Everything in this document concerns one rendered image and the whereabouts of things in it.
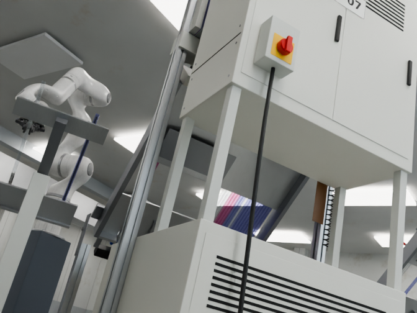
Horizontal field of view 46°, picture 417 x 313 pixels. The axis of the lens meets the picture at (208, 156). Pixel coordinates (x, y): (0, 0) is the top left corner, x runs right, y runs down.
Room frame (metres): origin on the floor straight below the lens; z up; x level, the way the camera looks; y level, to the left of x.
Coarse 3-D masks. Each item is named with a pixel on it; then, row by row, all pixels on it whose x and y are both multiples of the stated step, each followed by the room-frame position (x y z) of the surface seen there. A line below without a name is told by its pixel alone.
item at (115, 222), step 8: (120, 200) 1.88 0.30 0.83; (128, 200) 1.88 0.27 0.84; (120, 208) 1.91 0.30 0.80; (152, 208) 1.93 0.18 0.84; (112, 216) 1.93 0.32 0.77; (120, 216) 1.94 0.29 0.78; (144, 216) 1.95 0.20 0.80; (152, 216) 1.96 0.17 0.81; (176, 216) 1.97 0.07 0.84; (184, 216) 1.98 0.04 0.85; (112, 224) 1.96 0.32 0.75; (120, 224) 1.96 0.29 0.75; (144, 224) 1.98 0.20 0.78; (152, 224) 1.99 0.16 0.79; (176, 224) 2.00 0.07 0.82; (112, 232) 1.99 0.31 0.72; (144, 232) 2.01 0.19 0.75; (152, 232) 2.02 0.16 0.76
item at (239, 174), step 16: (176, 96) 1.58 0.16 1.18; (176, 112) 1.62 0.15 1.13; (176, 128) 1.67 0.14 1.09; (192, 144) 1.69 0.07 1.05; (208, 144) 1.74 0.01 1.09; (160, 160) 1.77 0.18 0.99; (192, 160) 1.74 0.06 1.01; (208, 160) 1.75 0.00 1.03; (240, 160) 1.81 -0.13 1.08; (256, 160) 1.82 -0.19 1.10; (224, 176) 1.82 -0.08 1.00; (240, 176) 1.87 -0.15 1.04; (272, 176) 1.89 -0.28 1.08; (288, 176) 1.90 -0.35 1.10; (240, 192) 1.92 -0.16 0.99; (272, 192) 1.95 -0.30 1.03; (288, 192) 1.96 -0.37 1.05; (272, 208) 2.01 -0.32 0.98
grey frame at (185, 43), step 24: (192, 0) 1.47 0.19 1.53; (192, 48) 1.48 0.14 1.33; (168, 72) 1.49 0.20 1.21; (168, 96) 1.48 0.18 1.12; (168, 120) 1.48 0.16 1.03; (144, 168) 1.46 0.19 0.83; (144, 192) 1.47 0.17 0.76; (120, 240) 1.49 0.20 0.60; (312, 240) 1.81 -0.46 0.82; (120, 264) 1.47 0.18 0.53; (72, 288) 1.93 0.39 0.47; (120, 288) 1.48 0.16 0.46
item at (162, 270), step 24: (144, 240) 1.41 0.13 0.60; (168, 240) 1.25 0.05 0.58; (192, 240) 1.12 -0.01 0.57; (240, 240) 1.16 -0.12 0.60; (144, 264) 1.37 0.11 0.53; (168, 264) 1.22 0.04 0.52; (192, 264) 1.11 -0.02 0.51; (312, 264) 1.25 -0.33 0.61; (144, 288) 1.33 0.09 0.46; (168, 288) 1.19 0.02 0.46; (192, 288) 1.12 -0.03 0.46; (384, 288) 1.37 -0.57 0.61; (96, 312) 1.65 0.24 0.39; (120, 312) 1.45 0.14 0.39; (144, 312) 1.29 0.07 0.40; (168, 312) 1.16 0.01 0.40
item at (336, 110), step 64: (256, 0) 1.12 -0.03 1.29; (320, 0) 1.21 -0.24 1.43; (384, 0) 1.32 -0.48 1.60; (256, 64) 1.12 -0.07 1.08; (320, 64) 1.22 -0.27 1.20; (384, 64) 1.33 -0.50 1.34; (192, 128) 1.38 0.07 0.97; (256, 128) 1.34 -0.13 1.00; (320, 128) 1.25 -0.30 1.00; (384, 128) 1.34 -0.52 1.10; (256, 192) 1.11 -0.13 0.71; (256, 256) 1.18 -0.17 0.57
